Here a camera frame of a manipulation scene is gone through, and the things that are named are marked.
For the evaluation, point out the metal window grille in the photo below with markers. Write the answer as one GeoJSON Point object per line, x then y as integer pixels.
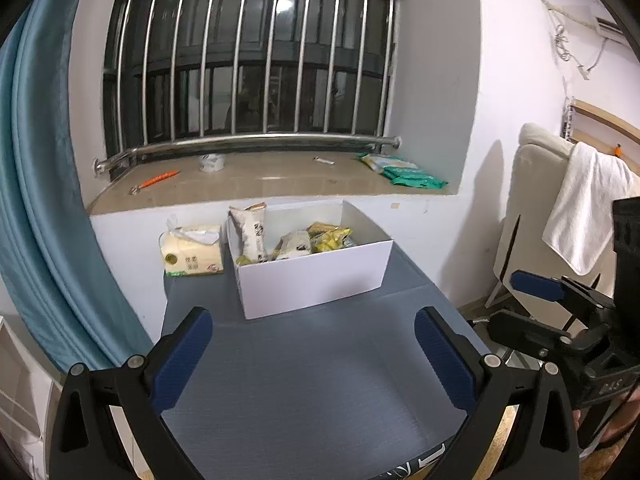
{"type": "Point", "coordinates": [250, 60]}

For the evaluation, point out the yellow tissue pack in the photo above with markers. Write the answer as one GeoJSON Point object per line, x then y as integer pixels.
{"type": "Point", "coordinates": [192, 255]}

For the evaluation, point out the white brown-topped snack packet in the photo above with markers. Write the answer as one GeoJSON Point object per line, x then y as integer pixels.
{"type": "Point", "coordinates": [250, 232]}

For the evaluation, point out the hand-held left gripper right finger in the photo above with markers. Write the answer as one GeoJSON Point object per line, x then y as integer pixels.
{"type": "Point", "coordinates": [445, 360]}

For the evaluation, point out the pale green wipes packet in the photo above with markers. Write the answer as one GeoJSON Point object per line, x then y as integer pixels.
{"type": "Point", "coordinates": [385, 161]}

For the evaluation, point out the green snack packet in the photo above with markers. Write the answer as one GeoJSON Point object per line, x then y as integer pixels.
{"type": "Point", "coordinates": [243, 260]}

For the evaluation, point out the yellow chip bag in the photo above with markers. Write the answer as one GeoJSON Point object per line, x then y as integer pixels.
{"type": "Point", "coordinates": [336, 242]}

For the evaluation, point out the person's right forearm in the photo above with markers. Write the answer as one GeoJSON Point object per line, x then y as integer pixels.
{"type": "Point", "coordinates": [620, 425]}

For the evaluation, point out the clear tape roll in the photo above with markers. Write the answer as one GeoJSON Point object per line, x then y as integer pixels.
{"type": "Point", "coordinates": [212, 162]}

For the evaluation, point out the wooden bed frame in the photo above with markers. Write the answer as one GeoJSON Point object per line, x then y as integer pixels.
{"type": "Point", "coordinates": [600, 117]}

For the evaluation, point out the blue curtain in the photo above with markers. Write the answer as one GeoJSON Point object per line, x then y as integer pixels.
{"type": "Point", "coordinates": [45, 160]}

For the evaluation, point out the white shelf unit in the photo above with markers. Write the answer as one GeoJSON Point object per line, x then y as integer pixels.
{"type": "Point", "coordinates": [20, 390]}

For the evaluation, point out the white towel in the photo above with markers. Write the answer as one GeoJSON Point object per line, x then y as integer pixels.
{"type": "Point", "coordinates": [580, 200]}

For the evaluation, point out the white striped snack packet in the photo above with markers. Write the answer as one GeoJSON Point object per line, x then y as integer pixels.
{"type": "Point", "coordinates": [292, 246]}

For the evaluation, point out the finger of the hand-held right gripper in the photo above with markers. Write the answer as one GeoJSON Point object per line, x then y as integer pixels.
{"type": "Point", "coordinates": [525, 332]}
{"type": "Point", "coordinates": [537, 285]}

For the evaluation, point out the small yellow snack packet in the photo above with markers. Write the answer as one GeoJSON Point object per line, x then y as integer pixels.
{"type": "Point", "coordinates": [320, 229]}

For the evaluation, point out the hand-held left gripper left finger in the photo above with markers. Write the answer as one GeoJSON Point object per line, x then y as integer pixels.
{"type": "Point", "coordinates": [180, 360]}

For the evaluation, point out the orange screwdriver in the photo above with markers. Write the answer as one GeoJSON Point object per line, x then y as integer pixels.
{"type": "Point", "coordinates": [156, 179]}

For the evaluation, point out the beige folding chair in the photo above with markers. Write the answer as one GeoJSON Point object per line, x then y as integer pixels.
{"type": "Point", "coordinates": [530, 200]}

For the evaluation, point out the white cardboard box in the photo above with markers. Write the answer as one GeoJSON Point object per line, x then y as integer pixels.
{"type": "Point", "coordinates": [310, 280]}

